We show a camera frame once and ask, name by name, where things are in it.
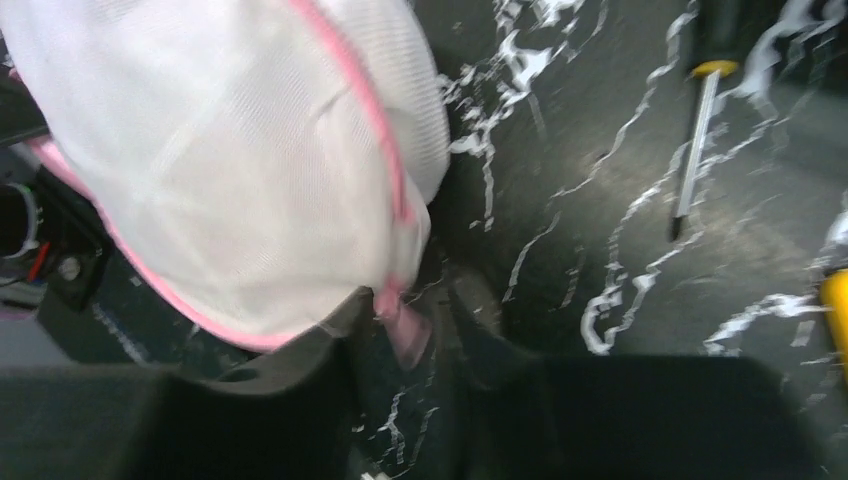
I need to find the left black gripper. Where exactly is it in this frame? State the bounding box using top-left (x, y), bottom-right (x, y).
top-left (1, 49), bottom-right (112, 312)

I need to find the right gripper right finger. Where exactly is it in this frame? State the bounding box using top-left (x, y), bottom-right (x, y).
top-left (439, 267), bottom-right (827, 479)

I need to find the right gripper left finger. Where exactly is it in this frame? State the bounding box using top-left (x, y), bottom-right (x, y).
top-left (1, 292), bottom-right (371, 479)

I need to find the white mesh laundry bag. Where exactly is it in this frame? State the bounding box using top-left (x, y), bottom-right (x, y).
top-left (1, 1), bottom-right (449, 368)

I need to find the yellow red screwdriver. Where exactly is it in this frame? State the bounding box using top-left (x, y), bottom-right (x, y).
top-left (819, 269), bottom-right (847, 381)

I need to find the black yellow screwdriver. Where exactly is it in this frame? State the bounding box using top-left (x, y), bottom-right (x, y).
top-left (670, 0), bottom-right (745, 240)

